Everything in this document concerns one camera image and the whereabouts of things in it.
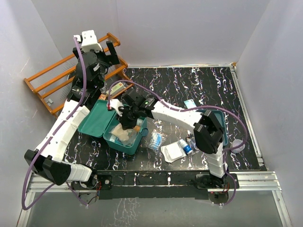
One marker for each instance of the beige gauze roll pack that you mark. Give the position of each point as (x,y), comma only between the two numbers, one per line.
(127,136)

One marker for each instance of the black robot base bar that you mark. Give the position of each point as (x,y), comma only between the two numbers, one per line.
(198,184)

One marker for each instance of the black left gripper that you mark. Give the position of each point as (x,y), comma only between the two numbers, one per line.
(102,55)

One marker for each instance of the long beige medicine box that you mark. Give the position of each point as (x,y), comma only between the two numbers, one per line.
(117,88)

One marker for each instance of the white bottle green label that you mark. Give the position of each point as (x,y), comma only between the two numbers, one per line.
(139,122)

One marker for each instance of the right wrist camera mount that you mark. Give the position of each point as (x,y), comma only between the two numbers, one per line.
(115,104)

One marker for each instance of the blue white swab bag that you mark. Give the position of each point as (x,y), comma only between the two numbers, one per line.
(116,140)

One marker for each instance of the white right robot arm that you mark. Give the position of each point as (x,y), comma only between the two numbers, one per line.
(207,131)

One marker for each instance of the clear bag blue items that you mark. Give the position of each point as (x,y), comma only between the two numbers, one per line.
(157,139)

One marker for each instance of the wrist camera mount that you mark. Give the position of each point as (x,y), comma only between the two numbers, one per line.
(115,104)
(88,41)

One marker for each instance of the orange medicine box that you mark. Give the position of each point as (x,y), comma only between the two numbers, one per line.
(103,97)

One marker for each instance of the white square gauze pack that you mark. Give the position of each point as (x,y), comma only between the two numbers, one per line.
(172,152)

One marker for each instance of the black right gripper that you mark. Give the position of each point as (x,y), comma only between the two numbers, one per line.
(126,124)

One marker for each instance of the brown bottle orange label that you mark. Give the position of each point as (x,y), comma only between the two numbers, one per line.
(137,128)

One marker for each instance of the white blue flat sachet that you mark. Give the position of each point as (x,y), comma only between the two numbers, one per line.
(190,104)

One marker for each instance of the clear bag small items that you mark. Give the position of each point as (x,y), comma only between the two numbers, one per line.
(192,143)

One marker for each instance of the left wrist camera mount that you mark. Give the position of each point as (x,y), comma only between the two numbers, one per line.
(88,41)

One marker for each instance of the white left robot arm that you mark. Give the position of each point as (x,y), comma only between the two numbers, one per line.
(47,159)

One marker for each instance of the white bottle blue label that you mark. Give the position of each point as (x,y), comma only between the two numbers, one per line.
(185,146)

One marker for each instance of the teal plastic medicine box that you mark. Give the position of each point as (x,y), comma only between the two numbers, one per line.
(101,123)

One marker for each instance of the dark teal tray insert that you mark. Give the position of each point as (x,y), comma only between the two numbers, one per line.
(220,117)

